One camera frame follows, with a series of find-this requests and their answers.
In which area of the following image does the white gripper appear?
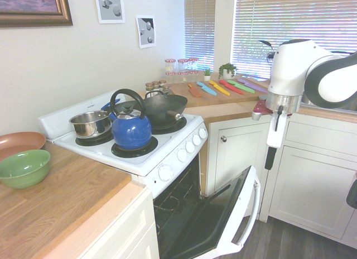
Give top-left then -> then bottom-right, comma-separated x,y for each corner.
264,111 -> 288,171

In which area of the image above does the white oven door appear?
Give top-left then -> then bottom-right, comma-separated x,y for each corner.
160,165 -> 262,259

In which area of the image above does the metal oven rack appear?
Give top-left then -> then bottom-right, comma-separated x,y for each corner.
153,183 -> 200,215

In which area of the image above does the large white oven dial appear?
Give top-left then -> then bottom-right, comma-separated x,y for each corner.
158,164 -> 175,183

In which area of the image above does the white cabinet door with knob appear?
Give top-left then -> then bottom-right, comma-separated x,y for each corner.
207,120 -> 266,199

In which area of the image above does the red and silver utensil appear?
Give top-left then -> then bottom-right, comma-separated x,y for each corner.
252,99 -> 293,122

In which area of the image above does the white sink cabinet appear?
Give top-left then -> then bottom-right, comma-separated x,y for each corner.
258,113 -> 357,247

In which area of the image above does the purple knife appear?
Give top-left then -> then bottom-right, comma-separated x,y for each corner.
237,78 -> 269,94

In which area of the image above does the green knife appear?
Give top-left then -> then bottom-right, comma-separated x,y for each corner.
226,79 -> 256,94

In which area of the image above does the wooden cutting board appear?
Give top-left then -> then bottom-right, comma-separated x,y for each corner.
168,75 -> 270,107

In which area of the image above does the red knife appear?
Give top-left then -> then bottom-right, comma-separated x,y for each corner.
218,79 -> 245,95

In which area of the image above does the yellow knife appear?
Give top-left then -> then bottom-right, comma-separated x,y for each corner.
209,80 -> 231,97

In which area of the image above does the black device at edge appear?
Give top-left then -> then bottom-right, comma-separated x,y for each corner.
346,171 -> 357,210

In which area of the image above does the blue knife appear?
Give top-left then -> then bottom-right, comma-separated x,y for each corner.
196,80 -> 218,97

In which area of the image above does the bushy plant white pot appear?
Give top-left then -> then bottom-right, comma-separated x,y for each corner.
218,63 -> 238,80

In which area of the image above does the orange knife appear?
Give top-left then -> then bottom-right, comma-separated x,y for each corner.
187,83 -> 202,98

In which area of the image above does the white electric stove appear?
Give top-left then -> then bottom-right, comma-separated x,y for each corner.
37,90 -> 209,259

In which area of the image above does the black stove burner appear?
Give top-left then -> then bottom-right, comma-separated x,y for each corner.
110,135 -> 159,159

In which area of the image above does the black wok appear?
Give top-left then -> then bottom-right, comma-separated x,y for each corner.
142,90 -> 189,124

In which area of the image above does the wide window blind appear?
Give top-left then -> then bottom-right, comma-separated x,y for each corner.
231,0 -> 357,79

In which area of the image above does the narrow window blind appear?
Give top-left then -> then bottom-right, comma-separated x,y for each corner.
184,0 -> 216,73

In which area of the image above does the white cabinet beside stove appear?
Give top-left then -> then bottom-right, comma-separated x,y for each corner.
76,186 -> 160,259

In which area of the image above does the small grey shapes print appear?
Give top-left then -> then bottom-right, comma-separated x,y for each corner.
135,14 -> 156,50

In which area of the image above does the stainless steel saucepan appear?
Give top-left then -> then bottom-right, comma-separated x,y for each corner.
69,110 -> 112,138

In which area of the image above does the large grey shapes print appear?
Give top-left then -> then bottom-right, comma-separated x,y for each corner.
93,0 -> 127,25

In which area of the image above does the green ceramic bowl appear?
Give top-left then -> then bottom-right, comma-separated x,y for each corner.
0,149 -> 51,190

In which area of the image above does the copper coloured frying pan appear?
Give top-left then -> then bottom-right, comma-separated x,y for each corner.
0,131 -> 47,161

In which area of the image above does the gold framed painting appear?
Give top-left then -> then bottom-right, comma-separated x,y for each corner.
0,0 -> 74,28

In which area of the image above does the black cable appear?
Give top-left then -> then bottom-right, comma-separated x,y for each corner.
258,39 -> 277,65

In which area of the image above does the blue kettle black handle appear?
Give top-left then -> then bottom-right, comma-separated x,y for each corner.
110,88 -> 153,150

